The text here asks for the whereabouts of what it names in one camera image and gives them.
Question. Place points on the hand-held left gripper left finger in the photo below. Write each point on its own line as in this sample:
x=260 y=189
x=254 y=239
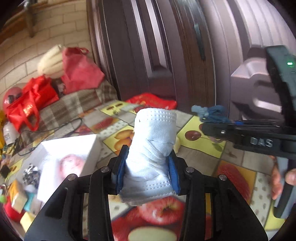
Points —
x=120 y=178

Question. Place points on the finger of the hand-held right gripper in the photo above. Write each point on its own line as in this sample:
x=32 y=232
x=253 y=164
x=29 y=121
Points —
x=217 y=132

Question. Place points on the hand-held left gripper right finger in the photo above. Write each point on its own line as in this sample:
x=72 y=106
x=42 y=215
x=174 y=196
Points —
x=173 y=178

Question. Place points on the blue cloth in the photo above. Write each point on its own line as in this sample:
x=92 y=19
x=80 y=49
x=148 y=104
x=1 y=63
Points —
x=211 y=113

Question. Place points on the white face mask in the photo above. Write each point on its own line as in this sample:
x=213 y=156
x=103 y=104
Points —
x=150 y=148

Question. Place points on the white cardboard box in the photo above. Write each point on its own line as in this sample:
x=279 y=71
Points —
x=81 y=143

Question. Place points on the red soft toy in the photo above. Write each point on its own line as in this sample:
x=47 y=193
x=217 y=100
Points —
x=12 y=209

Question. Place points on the person's right hand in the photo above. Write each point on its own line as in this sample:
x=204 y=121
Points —
x=275 y=183

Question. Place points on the fruit print tablecloth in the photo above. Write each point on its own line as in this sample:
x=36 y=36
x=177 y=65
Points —
x=231 y=173

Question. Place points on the red flat packet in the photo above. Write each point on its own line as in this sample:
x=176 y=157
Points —
x=152 y=100

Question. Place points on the plaid blanket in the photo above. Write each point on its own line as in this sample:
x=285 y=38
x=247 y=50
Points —
x=74 y=104

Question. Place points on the teal small box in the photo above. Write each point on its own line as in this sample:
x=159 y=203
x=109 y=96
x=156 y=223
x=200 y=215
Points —
x=30 y=201

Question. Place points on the yellow small box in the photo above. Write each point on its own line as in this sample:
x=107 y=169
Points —
x=27 y=221

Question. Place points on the tan small box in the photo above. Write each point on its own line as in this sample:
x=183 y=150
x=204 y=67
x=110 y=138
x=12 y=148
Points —
x=18 y=197

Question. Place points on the dark brown door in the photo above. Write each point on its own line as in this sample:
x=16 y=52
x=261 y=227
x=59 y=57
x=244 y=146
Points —
x=148 y=46

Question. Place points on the red cloth bag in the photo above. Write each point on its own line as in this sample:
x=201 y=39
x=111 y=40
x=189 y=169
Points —
x=81 y=69

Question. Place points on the white jar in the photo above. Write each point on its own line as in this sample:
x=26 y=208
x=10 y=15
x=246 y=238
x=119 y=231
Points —
x=9 y=135

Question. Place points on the red plastic bag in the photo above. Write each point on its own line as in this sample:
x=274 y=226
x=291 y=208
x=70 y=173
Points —
x=27 y=102

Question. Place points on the cream plush pumpkin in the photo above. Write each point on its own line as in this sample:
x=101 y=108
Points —
x=52 y=61

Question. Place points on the red round ball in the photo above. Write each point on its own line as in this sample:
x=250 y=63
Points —
x=11 y=96

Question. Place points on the wooden rail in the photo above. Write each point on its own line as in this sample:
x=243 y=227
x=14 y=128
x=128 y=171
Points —
x=27 y=16

